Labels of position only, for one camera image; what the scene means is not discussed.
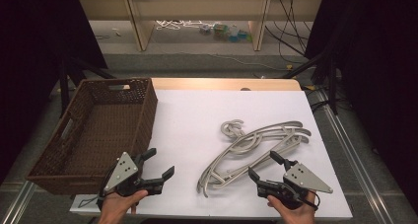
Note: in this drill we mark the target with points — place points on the grey plastic clothes hanger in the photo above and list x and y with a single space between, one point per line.
297 131
279 125
295 139

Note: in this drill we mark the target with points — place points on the person's right hand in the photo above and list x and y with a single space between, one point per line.
299 214

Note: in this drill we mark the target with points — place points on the person's left hand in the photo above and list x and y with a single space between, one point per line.
116 207

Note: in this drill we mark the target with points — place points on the dark curtain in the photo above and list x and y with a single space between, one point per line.
29 69
378 86

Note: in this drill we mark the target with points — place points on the black metal stand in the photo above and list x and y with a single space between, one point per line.
332 86
65 86

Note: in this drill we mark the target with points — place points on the metal floor rail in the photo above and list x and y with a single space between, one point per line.
355 158
16 204

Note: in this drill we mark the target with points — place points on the brown wicker basket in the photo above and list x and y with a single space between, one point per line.
105 125

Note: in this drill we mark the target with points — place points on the colourful toy blocks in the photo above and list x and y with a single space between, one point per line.
226 31

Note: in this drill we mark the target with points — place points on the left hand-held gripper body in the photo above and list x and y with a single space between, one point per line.
122 171

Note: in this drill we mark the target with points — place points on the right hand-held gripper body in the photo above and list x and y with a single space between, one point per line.
304 178

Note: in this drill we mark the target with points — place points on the light wooden shelf unit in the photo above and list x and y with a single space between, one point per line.
197 7

